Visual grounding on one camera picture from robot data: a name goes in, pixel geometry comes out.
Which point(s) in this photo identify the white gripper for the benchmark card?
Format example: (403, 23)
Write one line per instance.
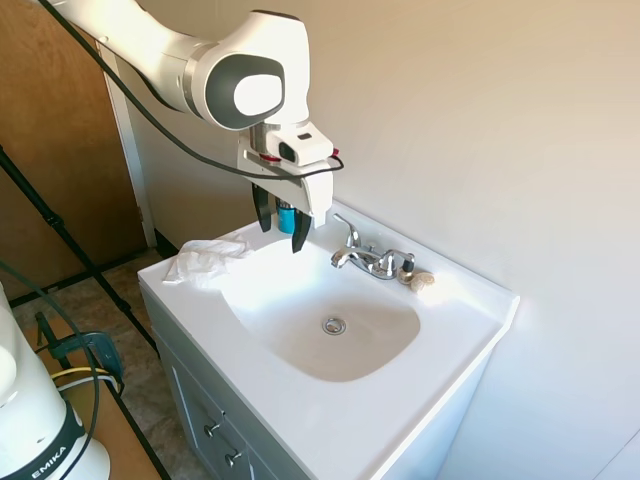
(315, 192)

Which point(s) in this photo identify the white tissue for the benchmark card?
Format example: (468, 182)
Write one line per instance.
(200, 262)

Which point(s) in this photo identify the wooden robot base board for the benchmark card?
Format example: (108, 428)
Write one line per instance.
(120, 440)

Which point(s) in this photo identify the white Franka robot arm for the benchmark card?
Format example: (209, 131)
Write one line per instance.
(250, 50)

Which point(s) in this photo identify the blue canister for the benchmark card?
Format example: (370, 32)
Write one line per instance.
(286, 217)

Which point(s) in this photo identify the chrome sink drain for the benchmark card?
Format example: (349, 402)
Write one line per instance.
(334, 325)

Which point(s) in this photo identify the dark baseboard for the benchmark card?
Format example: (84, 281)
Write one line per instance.
(165, 242)

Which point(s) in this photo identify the beige seashell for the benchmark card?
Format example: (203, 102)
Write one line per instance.
(422, 281)

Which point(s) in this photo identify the grey vanity cabinet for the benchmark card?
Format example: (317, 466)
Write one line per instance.
(200, 400)

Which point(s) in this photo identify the white sink vanity cabinet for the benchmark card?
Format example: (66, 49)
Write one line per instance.
(410, 390)

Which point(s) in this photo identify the black tripod leg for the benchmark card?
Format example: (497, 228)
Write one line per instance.
(65, 235)

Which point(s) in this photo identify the silver cabinet knob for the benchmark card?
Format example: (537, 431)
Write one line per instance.
(233, 456)
(213, 428)

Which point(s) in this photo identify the teal metal clamp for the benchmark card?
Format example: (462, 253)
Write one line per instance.
(97, 350)

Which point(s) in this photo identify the brown wooden door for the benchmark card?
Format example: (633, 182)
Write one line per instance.
(50, 150)

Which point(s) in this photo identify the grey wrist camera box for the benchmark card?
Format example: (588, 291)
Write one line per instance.
(300, 145)

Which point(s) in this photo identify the white door frame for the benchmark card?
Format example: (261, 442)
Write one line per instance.
(130, 165)

